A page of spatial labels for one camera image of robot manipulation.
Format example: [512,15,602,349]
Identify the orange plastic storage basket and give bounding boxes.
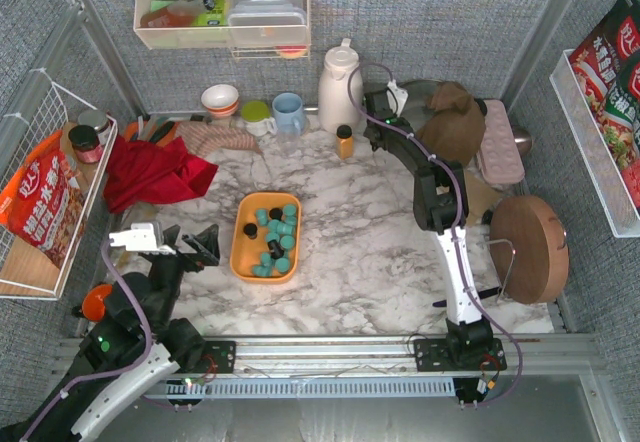
[229,192,302,285]

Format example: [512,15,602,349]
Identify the green capsule late added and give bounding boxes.
[252,264,273,278]

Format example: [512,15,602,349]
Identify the green capsule with number 3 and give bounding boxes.
[260,253,273,266]

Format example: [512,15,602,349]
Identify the green capsule with chinese text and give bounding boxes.
[267,219,281,233]

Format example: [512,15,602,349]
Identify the black coffee capsule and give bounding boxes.
[269,208,283,220]

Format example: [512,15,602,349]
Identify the green capsule top edge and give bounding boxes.
[279,235,296,250]

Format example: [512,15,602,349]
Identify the green capsule number 3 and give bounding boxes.
[282,204,298,218]

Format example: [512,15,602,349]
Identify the brown cardboard sheet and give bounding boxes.
[464,170,502,226]

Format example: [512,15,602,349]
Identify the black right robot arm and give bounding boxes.
[363,91,494,367]

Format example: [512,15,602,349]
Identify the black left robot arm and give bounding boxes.
[1,224,233,441]

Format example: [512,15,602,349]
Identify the yellow bottle black cap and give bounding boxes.
[336,125,354,160]

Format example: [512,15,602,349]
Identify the steel pot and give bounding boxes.
[399,79,465,117]

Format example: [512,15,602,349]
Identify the white thermos jug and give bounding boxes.
[318,38,363,134]

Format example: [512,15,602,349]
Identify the red cloth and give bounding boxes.
[103,136,218,214]

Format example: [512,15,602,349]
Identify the brown cloth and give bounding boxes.
[416,81,488,167]

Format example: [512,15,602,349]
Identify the orange round lid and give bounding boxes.
[81,284,112,322]

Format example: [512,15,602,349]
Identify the blue mug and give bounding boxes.
[272,92,307,135]

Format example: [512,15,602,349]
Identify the striped pink cloth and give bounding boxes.
[176,121,262,158]

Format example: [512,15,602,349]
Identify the pink ice cube tray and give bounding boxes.
[477,99,525,185]

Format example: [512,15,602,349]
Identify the green lidded cup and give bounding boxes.
[241,100,277,137]

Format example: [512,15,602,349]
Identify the red jam jar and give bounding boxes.
[68,125,103,164]

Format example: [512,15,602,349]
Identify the orange snack bag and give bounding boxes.
[1,130,84,268]

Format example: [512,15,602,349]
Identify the white orange striped bowl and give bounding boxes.
[200,84,239,117]

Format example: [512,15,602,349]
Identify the clear plastic food containers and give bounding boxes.
[226,0,307,47]

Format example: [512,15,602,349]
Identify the round wooden board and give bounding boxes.
[489,195,569,305]

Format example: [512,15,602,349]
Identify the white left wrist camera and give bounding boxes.
[109,221,176,255]

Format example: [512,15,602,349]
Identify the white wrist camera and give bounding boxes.
[387,80,409,116]
[109,221,176,255]

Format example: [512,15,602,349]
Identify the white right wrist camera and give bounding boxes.
[387,80,409,116]

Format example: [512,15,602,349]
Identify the white wire wall basket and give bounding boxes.
[1,80,118,300]

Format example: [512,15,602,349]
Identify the cream wall rack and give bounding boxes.
[133,0,311,59]

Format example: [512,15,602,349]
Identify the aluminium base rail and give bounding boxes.
[54,334,601,376]

